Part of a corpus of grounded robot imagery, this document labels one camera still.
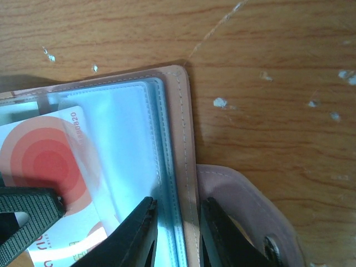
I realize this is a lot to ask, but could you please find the red white credit card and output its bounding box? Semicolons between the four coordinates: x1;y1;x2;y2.
1;106;107;266

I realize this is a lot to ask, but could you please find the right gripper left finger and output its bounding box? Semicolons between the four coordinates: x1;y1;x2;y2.
73;197;158;267

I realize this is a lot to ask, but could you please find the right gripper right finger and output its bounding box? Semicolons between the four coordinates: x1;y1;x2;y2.
200;197;270;266

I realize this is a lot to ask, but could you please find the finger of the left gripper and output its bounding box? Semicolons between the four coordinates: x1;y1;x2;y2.
0;186;66;266

